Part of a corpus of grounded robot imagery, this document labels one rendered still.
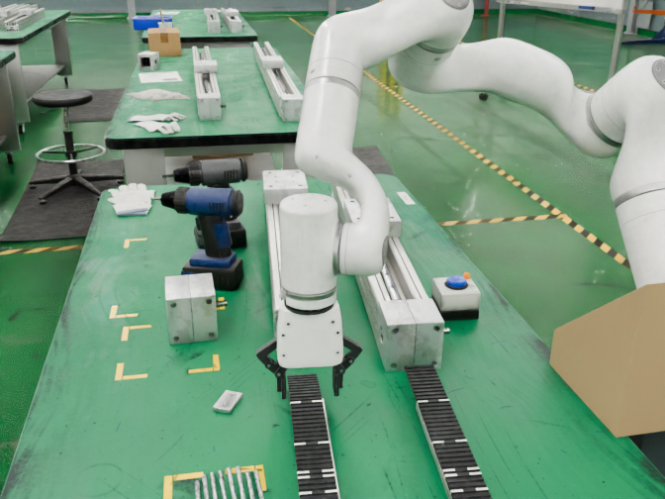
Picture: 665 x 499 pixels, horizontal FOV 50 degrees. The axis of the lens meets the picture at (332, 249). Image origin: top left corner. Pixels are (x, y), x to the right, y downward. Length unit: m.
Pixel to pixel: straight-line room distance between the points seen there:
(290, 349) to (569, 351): 0.48
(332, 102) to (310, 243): 0.23
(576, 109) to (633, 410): 0.54
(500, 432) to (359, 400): 0.23
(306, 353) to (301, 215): 0.23
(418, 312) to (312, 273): 0.31
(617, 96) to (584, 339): 0.42
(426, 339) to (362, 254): 0.31
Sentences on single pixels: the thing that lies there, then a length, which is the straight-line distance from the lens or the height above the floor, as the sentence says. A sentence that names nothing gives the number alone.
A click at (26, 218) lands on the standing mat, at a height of 0.02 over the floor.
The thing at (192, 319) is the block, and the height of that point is 0.82.
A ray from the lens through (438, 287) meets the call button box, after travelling 1.45.
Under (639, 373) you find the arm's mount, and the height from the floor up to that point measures 0.89.
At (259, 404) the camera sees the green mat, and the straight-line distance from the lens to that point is 1.20.
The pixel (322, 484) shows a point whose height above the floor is 0.81.
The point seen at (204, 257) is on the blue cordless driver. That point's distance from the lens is 1.57.
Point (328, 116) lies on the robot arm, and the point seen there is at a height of 1.23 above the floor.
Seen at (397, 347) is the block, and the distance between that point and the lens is 1.26.
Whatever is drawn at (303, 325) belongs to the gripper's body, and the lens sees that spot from 1.08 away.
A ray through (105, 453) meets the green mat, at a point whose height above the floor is 0.78.
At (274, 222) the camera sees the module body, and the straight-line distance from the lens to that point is 1.70.
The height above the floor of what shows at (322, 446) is 0.81.
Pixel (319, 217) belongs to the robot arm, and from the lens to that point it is 0.99.
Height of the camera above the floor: 1.47
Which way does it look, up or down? 23 degrees down
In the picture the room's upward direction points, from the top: straight up
